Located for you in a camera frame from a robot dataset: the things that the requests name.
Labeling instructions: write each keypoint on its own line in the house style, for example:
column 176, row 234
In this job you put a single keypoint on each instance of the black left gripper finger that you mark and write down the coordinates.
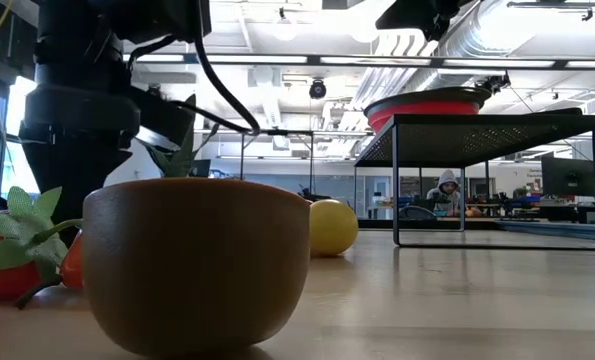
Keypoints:
column 77, row 175

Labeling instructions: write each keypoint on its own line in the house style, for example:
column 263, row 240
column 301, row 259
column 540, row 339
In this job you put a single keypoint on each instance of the red collapsible colander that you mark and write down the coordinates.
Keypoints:
column 422, row 107

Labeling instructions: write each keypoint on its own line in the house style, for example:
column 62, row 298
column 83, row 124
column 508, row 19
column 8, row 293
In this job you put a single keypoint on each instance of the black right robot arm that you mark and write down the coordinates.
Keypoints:
column 417, row 15

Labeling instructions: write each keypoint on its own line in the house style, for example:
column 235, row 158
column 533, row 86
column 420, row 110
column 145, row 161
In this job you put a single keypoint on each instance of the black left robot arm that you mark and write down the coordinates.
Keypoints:
column 77, row 50

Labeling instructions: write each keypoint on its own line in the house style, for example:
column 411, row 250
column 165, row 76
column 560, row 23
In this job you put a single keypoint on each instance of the orange toy fruit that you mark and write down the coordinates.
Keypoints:
column 72, row 265

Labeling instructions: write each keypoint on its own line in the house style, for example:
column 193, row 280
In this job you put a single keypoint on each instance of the green snake plant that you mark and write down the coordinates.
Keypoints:
column 179, row 160

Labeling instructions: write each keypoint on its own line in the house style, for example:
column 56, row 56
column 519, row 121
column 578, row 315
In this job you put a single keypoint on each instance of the small black monitor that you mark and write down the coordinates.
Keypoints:
column 200, row 167

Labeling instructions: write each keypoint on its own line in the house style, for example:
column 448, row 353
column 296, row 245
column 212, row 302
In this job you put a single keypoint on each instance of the red toy strawberry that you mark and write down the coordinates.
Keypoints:
column 12, row 285

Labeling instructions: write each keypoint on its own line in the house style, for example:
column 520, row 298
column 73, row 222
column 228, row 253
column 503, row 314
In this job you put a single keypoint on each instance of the brown wooden bowl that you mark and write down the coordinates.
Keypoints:
column 197, row 265

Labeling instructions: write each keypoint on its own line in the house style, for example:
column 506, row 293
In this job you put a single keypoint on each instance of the white globe ceiling lamp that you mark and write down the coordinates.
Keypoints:
column 284, row 27

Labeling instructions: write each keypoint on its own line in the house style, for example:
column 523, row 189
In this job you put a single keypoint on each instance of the black round ceiling spotlight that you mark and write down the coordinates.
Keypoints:
column 317, row 89

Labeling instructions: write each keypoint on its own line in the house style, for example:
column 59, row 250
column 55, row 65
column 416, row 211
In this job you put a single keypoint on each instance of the yellow toy lemon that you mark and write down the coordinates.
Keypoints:
column 333, row 227

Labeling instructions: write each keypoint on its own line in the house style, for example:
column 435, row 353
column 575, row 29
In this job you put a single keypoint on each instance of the black overhead light bar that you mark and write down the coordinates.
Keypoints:
column 377, row 61

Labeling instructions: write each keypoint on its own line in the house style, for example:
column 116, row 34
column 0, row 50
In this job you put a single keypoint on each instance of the black office chair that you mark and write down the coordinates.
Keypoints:
column 417, row 212

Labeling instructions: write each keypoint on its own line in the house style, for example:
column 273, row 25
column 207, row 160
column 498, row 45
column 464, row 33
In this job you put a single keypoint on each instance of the person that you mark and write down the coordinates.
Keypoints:
column 447, row 192

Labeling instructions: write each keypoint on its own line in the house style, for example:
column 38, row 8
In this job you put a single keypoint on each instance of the black perforated metal stand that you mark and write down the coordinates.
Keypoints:
column 477, row 140

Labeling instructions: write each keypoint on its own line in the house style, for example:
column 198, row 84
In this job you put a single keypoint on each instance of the large black monitor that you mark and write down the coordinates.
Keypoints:
column 569, row 176

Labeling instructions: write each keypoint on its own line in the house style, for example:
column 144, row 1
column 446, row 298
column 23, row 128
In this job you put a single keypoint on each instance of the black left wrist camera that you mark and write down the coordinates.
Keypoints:
column 152, row 20

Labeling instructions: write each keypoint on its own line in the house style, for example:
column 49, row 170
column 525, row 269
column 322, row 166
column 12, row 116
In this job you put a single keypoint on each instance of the black metal frame table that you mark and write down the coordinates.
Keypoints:
column 287, row 132

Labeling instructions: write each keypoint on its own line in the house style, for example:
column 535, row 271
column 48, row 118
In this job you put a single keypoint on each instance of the silver air duct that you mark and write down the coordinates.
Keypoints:
column 477, row 30

